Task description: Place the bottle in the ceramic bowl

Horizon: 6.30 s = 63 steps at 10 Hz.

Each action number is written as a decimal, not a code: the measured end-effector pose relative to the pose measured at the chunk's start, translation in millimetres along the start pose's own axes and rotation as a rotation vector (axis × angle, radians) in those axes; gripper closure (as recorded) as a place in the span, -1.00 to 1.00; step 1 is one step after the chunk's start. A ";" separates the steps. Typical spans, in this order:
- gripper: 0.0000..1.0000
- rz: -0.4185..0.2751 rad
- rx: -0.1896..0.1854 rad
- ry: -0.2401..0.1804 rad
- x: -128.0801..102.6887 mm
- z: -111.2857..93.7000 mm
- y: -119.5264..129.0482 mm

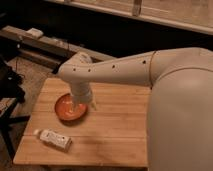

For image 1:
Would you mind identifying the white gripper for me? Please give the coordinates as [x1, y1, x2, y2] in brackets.
[70, 82, 97, 113]

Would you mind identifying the long grey rail beam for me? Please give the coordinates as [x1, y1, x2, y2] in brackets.
[0, 26, 113, 61]

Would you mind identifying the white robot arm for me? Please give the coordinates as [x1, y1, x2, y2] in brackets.
[58, 47, 213, 171]

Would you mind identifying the orange ceramic bowl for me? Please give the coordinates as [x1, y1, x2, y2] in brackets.
[54, 93, 88, 121]

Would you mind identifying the small white box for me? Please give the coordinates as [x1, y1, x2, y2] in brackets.
[26, 28, 43, 38]

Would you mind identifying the black stand on left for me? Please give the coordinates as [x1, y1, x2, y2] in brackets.
[0, 57, 29, 159]

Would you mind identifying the clear labelled plastic bottle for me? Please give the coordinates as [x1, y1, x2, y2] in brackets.
[34, 129, 72, 151]

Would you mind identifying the light wooden shelf ledge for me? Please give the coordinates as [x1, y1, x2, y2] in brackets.
[46, 0, 213, 35]

